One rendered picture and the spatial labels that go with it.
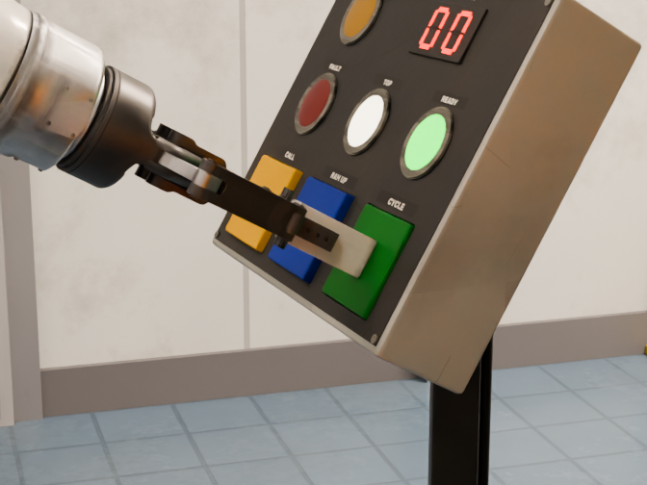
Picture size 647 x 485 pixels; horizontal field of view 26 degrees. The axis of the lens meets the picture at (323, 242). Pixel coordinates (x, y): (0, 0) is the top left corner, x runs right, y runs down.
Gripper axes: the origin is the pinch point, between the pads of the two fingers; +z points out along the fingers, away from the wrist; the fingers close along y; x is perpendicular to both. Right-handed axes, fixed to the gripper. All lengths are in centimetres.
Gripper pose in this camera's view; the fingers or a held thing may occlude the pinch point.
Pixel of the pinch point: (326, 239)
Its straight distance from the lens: 99.7
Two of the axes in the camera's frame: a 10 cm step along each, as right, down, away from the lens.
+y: 4.0, 2.3, -8.8
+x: 4.6, -8.9, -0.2
